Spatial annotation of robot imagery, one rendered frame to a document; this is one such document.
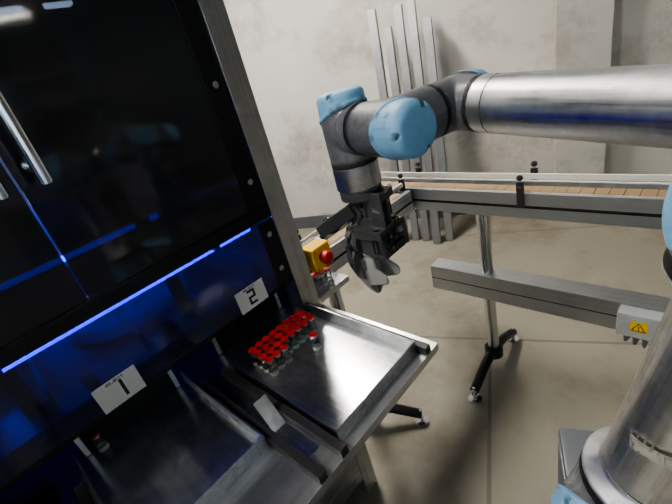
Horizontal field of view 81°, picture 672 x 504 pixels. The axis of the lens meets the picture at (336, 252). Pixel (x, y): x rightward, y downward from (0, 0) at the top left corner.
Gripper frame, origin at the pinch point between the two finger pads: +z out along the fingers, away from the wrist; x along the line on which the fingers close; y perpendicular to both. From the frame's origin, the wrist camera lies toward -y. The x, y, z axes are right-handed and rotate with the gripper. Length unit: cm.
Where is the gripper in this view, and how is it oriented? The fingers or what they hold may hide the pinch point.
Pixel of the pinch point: (374, 285)
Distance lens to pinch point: 75.9
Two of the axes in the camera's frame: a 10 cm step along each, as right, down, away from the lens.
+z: 2.4, 8.7, 4.4
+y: 7.2, 1.4, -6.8
